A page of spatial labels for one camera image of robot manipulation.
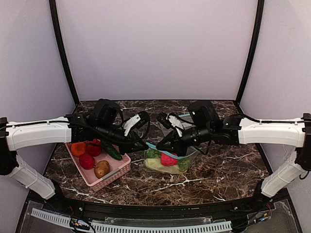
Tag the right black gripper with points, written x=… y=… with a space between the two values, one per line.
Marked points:
x=175 y=142

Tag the black frame post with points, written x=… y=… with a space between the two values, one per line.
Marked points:
x=251 y=52
x=62 y=52

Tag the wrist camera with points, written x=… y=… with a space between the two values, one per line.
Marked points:
x=137 y=121
x=171 y=121

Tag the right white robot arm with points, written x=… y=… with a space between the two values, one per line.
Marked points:
x=240 y=129

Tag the orange toy fruit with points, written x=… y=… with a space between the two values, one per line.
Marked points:
x=78 y=149

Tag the pink perforated plastic basket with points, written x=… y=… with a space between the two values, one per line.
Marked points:
x=117 y=169

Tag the red toy fruit front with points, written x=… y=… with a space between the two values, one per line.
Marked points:
x=86 y=161

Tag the right black frame post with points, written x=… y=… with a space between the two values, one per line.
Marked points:
x=251 y=52

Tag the green toy leafy vegetable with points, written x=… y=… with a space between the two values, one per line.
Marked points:
x=152 y=154

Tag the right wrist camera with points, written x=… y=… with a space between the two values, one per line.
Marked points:
x=171 y=121

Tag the black front rail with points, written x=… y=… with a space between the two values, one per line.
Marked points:
x=159 y=204

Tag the dark green toy cucumber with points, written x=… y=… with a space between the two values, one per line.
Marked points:
x=111 y=151

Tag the red toy fruit left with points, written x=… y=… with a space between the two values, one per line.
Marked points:
x=94 y=149

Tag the green toy bell pepper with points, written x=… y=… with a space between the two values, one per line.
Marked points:
x=184 y=164

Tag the red toy tomato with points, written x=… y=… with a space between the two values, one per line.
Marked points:
x=166 y=160

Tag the white slotted cable duct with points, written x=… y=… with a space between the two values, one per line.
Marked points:
x=116 y=225

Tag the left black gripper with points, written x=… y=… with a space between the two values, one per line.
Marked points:
x=132 y=143

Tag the clear zip bag blue zipper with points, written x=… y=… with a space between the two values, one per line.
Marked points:
x=191 y=154

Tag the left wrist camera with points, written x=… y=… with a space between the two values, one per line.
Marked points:
x=137 y=121

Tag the brown toy potato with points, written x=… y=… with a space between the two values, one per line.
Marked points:
x=101 y=169

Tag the red toy fruit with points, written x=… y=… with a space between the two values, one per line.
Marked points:
x=94 y=149
x=86 y=161

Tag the left black frame post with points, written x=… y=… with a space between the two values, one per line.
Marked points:
x=62 y=52

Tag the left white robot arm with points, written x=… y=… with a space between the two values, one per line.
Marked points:
x=97 y=123

